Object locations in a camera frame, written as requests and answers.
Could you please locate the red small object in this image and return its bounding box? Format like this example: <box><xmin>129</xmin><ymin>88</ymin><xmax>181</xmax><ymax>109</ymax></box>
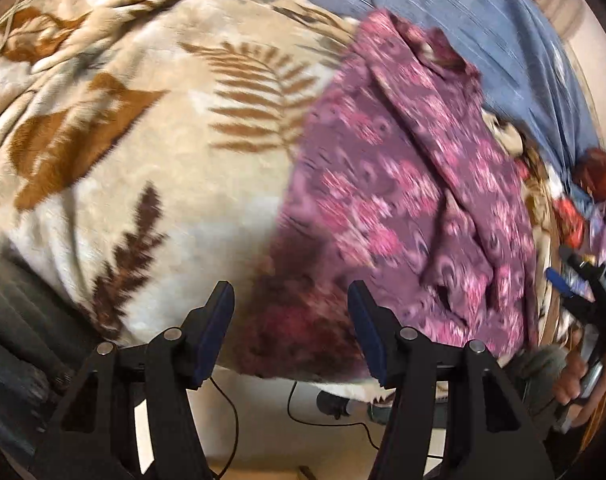
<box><xmin>552</xmin><ymin>196</ymin><xmax>586</xmax><ymax>249</ymax></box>

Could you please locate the black floor cable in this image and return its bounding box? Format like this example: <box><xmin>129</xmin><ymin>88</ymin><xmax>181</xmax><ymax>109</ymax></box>
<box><xmin>207</xmin><ymin>376</ymin><xmax>444</xmax><ymax>480</ymax></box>

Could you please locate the purple floral shirt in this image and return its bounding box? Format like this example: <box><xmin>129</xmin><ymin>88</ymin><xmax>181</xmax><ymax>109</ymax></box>
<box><xmin>230</xmin><ymin>10</ymin><xmax>538</xmax><ymax>382</ymax></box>

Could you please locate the beige leaf fleece blanket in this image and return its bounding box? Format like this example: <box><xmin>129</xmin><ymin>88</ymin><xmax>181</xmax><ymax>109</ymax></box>
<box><xmin>0</xmin><ymin>0</ymin><xmax>584</xmax><ymax>403</ymax></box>

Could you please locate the blue plaid pillow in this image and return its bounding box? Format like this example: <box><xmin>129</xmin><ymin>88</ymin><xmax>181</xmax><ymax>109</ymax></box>
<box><xmin>309</xmin><ymin>0</ymin><xmax>599</xmax><ymax>214</ymax></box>

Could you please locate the right hand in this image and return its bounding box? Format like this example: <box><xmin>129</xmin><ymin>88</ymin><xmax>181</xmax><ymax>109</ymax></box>
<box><xmin>552</xmin><ymin>349</ymin><xmax>606</xmax><ymax>428</ymax></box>

